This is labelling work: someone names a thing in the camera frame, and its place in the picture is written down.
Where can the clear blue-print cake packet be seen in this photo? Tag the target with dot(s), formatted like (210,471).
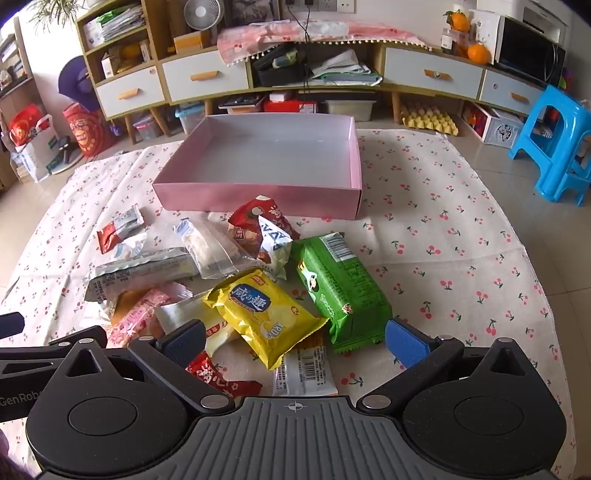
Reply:
(203,249)

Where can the small clear storage bin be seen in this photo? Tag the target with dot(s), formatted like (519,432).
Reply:
(145,127)

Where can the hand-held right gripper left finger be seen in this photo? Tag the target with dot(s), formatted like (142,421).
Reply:
(184,342)

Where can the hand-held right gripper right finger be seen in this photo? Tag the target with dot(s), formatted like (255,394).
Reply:
(406,344)

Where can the white barcode snack packet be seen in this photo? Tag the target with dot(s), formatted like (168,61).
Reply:
(304,374)

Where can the pink snack packet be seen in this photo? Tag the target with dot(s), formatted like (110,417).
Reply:
(138,318)

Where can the framed cat picture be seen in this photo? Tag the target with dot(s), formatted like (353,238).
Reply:
(254,9)

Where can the clear bin blue lid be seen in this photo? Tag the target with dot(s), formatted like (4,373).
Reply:
(190,119)

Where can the small white blue packet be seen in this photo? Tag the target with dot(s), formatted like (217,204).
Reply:
(131,244)

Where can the wall socket panel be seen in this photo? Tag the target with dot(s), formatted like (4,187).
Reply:
(307,4)

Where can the blue white snack packet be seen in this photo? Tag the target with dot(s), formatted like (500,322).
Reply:
(274,247)

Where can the black keyboard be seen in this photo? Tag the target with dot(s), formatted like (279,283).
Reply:
(240,100)

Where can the green snack packet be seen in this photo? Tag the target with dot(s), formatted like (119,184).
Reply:
(337,286)

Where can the white microwave oven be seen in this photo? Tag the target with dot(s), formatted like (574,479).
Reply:
(526,53)

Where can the white wall socket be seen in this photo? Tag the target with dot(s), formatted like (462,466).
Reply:
(346,5)

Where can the small red white packet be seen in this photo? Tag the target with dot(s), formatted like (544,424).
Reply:
(115,228)

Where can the orange fruit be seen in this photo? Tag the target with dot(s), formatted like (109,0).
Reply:
(459,21)
(479,54)

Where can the yellow egg tray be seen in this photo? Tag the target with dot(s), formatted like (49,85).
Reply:
(429,120)

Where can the cherry print floor cloth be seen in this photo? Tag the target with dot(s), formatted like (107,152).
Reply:
(438,230)

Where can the stack of papers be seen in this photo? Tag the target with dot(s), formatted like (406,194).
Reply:
(120,23)

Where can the orange brown snack packet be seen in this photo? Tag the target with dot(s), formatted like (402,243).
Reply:
(121,302)

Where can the yellow snack packet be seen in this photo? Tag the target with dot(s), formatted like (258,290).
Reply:
(263,314)

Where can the pink cardboard box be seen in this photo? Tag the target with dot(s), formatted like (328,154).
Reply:
(254,198)

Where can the green potted plant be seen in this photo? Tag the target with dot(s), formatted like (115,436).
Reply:
(55,9)

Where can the purple sun hat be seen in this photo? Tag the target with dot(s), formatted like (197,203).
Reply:
(76,83)

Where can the long silver snack packet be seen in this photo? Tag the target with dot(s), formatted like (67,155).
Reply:
(138,272)

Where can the red cardboard box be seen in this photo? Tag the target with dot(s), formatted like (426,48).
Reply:
(291,107)

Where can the red snack packet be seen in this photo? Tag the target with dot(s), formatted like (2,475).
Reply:
(247,217)
(212,374)

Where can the black storage case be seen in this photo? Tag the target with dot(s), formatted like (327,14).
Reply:
(277,71)

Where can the yellow cardboard box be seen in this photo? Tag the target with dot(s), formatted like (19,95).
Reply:
(191,40)

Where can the wooden bookshelf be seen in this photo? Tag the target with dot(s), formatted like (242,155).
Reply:
(16,69)

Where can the white desk fan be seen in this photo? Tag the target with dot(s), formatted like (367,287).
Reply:
(202,14)

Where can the blue plastic stool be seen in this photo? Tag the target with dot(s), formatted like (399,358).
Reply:
(558,138)

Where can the pink cherry cabinet cover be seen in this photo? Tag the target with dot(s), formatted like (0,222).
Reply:
(323,32)

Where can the clear plastic storage bin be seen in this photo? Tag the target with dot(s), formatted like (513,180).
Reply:
(348,110)
(242,110)

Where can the clear cream cake packet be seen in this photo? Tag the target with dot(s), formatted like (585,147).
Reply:
(194,316)

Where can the round base phone stand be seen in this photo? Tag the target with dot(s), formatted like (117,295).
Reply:
(64,159)

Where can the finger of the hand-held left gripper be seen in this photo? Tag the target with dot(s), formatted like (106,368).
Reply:
(27,362)
(10,323)

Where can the red printed paper bag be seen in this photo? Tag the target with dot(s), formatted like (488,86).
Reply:
(87,131)

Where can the low wooden tv cabinet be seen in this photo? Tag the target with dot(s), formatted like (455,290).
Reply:
(378,87)

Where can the red white shopping bag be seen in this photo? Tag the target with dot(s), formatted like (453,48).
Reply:
(32,138)

